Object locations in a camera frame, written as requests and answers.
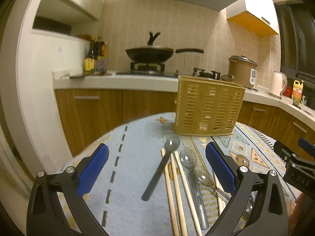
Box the dark grey plastic spoon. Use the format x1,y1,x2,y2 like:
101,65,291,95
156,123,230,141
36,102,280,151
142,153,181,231
141,135,181,201

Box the light blue patterned tablecloth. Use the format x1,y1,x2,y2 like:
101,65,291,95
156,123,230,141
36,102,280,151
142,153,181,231
69,113,286,235

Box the wooden chopstick right pair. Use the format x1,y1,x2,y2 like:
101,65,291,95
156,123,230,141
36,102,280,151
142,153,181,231
214,174,226,215

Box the dark kitchen window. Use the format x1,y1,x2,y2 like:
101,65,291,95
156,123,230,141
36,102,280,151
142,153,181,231
275,1,314,89

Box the dark soy sauce bottle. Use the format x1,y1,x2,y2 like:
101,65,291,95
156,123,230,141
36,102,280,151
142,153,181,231
84,36,95,75

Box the white orange wall cabinet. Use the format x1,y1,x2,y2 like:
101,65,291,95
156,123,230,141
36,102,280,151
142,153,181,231
226,0,279,36

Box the clear grey plastic spoon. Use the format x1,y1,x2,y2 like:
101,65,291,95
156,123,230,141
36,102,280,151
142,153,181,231
179,148,209,230

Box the black wok with lid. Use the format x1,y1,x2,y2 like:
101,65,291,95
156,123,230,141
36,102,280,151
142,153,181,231
125,32,204,64

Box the white electric kettle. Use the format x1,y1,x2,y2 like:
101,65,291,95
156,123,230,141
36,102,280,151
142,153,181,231
269,71,287,99

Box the brown rice cooker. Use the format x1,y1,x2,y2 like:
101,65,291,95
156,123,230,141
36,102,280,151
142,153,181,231
221,55,258,89

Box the black gas stove top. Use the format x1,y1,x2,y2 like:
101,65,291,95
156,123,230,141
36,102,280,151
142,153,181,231
115,62,221,80

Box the tan slotted utensil basket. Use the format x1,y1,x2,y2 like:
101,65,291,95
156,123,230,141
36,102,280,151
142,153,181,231
173,76,245,136

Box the yellow oil bottle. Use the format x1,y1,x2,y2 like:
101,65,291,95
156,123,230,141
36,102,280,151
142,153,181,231
292,80,304,107

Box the wooden chopstick far left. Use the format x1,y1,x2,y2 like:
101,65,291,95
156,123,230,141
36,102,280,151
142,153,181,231
164,162,179,236

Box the red-label sauce bottle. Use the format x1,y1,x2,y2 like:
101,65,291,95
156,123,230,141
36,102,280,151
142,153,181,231
95,36,106,67

